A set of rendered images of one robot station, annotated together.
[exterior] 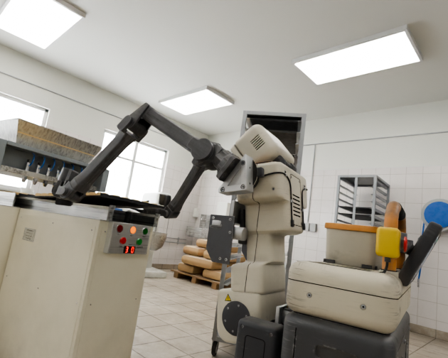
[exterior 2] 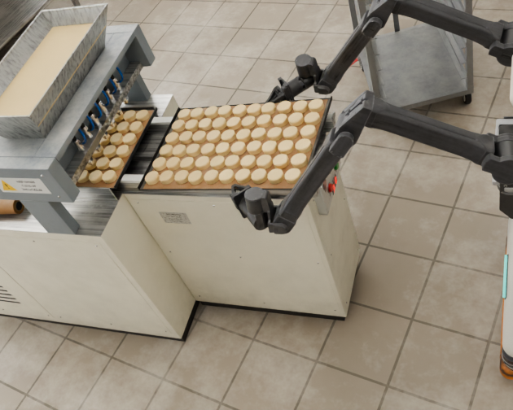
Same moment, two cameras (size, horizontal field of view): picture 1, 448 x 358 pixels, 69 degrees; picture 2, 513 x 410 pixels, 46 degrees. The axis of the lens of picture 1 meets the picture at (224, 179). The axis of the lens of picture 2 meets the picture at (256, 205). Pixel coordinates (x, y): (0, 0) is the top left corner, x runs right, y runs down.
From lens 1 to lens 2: 1.54 m
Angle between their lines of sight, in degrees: 56
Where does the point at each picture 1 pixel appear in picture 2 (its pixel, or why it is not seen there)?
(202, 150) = (511, 174)
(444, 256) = not seen: outside the picture
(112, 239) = (325, 201)
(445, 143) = not seen: outside the picture
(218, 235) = not seen: outside the picture
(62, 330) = (309, 280)
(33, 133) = (48, 105)
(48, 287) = (259, 255)
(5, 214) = (120, 215)
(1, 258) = (151, 244)
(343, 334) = not seen: outside the picture
